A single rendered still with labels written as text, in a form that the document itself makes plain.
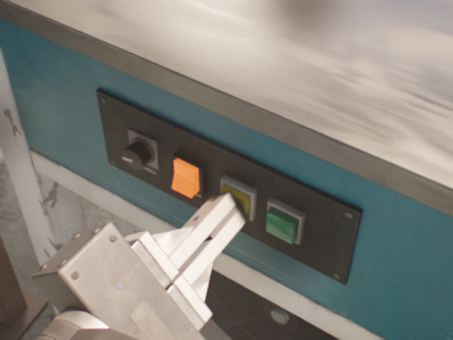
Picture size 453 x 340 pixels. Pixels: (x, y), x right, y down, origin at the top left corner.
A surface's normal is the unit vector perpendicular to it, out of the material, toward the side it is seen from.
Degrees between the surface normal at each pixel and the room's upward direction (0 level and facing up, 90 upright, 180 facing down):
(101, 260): 46
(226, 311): 90
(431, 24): 0
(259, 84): 0
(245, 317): 90
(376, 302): 90
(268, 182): 90
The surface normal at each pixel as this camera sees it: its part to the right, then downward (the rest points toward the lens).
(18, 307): 0.89, 0.32
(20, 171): -0.56, 0.59
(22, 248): 0.00, -0.71
